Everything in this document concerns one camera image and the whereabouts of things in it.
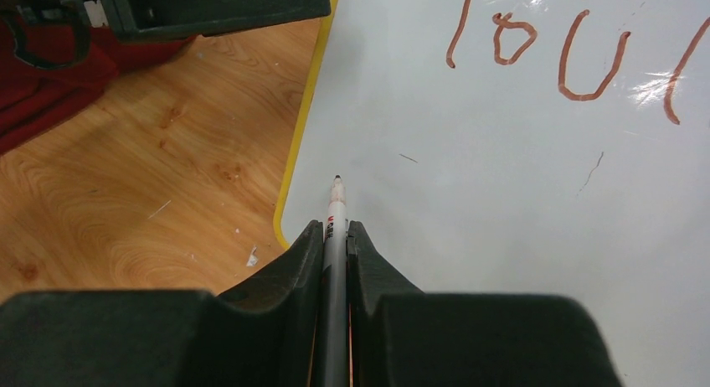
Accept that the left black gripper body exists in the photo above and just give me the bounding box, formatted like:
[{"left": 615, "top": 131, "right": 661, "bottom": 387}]
[{"left": 1, "top": 0, "right": 110, "bottom": 29}]

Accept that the brown whiteboard marker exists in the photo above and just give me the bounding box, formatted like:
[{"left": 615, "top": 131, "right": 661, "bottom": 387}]
[{"left": 320, "top": 175, "right": 349, "bottom": 386}]

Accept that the red garment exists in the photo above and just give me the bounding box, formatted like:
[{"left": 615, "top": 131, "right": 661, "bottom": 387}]
[{"left": 1, "top": 13, "right": 192, "bottom": 153}]

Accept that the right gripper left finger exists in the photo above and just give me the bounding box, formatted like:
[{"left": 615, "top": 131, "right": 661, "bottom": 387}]
[{"left": 1, "top": 220, "right": 323, "bottom": 386}]

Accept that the yellow-framed whiteboard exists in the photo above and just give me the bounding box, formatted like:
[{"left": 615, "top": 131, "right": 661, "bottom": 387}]
[{"left": 274, "top": 0, "right": 709, "bottom": 386}]

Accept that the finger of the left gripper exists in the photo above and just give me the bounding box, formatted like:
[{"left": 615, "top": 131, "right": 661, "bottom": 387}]
[{"left": 100, "top": 0, "right": 332, "bottom": 44}]

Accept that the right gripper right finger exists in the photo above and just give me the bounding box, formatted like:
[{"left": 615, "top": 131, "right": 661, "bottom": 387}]
[{"left": 347, "top": 221, "right": 621, "bottom": 386}]

